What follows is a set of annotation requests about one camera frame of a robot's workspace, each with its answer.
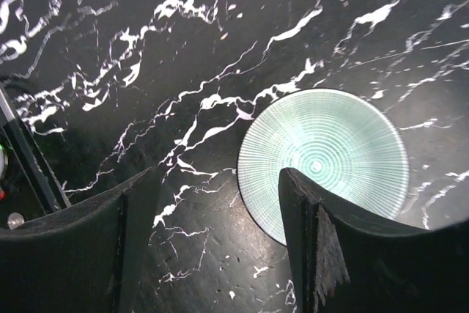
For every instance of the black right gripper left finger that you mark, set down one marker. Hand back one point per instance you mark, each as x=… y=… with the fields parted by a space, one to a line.
x=86 y=258

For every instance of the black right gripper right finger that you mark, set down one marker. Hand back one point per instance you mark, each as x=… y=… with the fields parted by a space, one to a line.
x=344 y=258

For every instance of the celadon green bowl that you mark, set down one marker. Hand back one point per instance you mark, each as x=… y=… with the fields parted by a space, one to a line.
x=340 y=141

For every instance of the black marble table mat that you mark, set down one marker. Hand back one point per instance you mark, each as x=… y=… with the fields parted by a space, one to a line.
x=116 y=86

